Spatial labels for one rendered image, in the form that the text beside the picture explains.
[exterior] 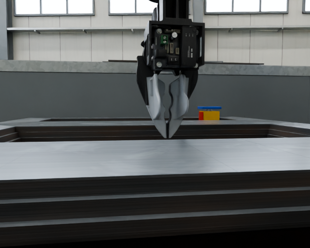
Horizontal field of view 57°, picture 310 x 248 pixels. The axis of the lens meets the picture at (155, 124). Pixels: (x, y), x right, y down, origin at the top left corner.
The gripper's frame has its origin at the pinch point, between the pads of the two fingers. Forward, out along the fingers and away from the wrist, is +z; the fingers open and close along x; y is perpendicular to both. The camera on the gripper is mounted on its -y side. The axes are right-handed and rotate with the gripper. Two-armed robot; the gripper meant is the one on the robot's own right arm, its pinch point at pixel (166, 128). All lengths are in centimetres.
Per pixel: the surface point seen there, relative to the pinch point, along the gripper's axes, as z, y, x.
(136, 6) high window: -308, -871, 60
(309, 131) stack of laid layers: 1.3, -6.3, 28.1
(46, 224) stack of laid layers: 3.1, 25.9, -11.5
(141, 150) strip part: 0.8, 14.9, -5.1
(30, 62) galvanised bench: -18, -65, -37
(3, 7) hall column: -301, -912, -344
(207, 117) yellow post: 0.2, -43.2, 20.7
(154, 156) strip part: 0.8, 18.2, -4.3
